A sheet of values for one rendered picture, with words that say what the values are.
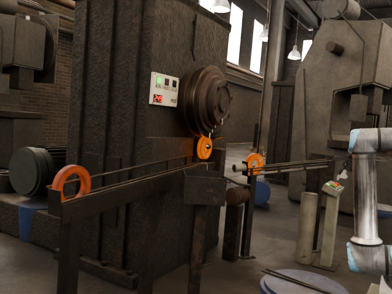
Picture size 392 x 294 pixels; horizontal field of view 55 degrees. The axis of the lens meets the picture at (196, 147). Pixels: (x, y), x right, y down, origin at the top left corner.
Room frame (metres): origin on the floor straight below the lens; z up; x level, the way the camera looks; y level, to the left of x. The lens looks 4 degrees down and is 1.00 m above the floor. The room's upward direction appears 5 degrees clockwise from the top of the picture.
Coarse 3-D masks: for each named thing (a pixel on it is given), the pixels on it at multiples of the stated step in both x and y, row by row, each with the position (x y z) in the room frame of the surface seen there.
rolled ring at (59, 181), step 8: (64, 168) 1.51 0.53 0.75; (72, 168) 1.52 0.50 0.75; (80, 168) 1.56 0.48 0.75; (56, 176) 1.48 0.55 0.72; (64, 176) 1.49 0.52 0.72; (80, 176) 1.58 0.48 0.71; (88, 176) 1.60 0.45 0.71; (56, 184) 1.47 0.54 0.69; (80, 184) 1.61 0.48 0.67; (88, 184) 1.60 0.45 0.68; (80, 192) 1.59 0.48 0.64; (88, 192) 1.60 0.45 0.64; (64, 200) 1.49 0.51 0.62
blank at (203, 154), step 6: (204, 138) 2.44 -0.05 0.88; (210, 138) 2.50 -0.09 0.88; (198, 144) 2.42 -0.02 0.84; (204, 144) 2.44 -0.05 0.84; (210, 144) 2.51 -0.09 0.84; (198, 150) 2.42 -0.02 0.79; (204, 150) 2.45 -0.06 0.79; (210, 150) 2.52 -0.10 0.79; (198, 156) 2.45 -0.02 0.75; (204, 156) 2.45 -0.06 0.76
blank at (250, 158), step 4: (248, 156) 2.74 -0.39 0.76; (252, 156) 2.73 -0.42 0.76; (256, 156) 2.75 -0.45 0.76; (260, 156) 2.77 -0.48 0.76; (248, 160) 2.72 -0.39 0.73; (252, 160) 2.74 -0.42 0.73; (256, 160) 2.79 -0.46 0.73; (260, 160) 2.77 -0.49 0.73; (248, 164) 2.72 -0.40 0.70; (256, 164) 2.79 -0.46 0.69; (260, 164) 2.77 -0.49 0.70; (248, 172) 2.76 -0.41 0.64; (256, 172) 2.76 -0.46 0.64
